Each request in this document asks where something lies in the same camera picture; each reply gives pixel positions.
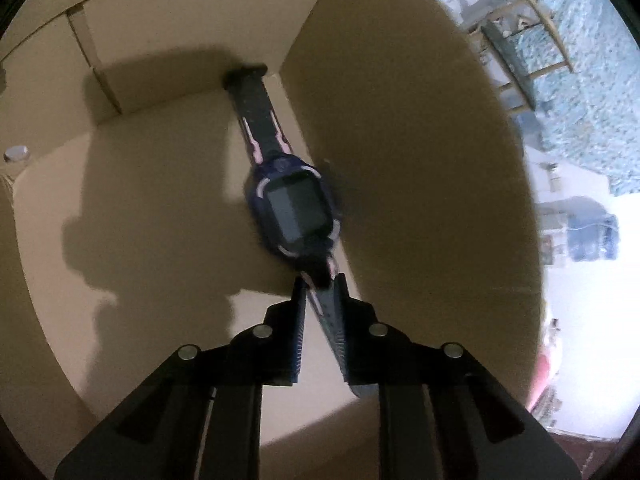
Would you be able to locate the wooden chair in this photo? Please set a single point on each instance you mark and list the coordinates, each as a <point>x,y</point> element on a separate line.
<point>552,35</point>

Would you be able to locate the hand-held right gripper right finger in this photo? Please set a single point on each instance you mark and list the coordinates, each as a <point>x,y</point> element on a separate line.
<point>342,320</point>

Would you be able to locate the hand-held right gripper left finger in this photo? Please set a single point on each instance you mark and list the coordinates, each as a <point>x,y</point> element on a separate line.
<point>298,330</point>

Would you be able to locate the teal patterned cloth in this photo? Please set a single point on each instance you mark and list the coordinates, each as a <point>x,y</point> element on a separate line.
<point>600,110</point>

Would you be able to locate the brown cardboard box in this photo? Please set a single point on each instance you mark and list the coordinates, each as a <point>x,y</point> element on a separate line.
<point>150,210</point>

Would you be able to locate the blue plastic container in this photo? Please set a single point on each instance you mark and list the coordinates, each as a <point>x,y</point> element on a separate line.
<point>590,240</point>

